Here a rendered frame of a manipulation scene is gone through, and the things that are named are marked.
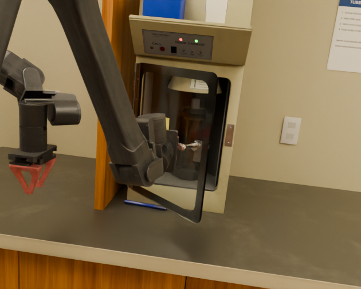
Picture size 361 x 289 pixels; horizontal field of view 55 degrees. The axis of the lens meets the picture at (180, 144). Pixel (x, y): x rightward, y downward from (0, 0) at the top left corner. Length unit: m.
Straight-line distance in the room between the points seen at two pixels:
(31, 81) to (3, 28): 0.36
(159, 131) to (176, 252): 0.35
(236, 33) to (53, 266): 0.78
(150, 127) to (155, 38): 0.36
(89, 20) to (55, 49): 1.07
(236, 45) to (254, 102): 0.56
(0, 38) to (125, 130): 0.26
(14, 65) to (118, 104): 0.31
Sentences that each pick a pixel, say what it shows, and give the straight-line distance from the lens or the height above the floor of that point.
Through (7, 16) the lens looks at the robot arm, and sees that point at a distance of 0.48.
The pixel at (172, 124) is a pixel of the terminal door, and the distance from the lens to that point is 0.96.
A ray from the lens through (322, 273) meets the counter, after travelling 0.98.
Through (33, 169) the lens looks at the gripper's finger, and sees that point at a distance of 0.81.
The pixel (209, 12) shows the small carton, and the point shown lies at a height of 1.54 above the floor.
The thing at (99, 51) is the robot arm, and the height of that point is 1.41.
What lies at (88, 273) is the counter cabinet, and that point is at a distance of 1.01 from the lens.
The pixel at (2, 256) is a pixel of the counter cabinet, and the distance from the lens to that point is 1.09.
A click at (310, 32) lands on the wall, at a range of 1.53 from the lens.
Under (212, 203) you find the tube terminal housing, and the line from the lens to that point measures 1.15.
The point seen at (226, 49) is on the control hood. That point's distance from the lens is 0.99.
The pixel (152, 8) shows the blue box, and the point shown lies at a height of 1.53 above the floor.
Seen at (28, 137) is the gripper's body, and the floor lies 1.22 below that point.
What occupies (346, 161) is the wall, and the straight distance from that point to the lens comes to 1.64.
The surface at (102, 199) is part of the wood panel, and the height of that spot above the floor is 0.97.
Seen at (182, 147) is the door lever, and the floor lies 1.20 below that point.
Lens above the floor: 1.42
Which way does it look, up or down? 14 degrees down
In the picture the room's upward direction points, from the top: 6 degrees clockwise
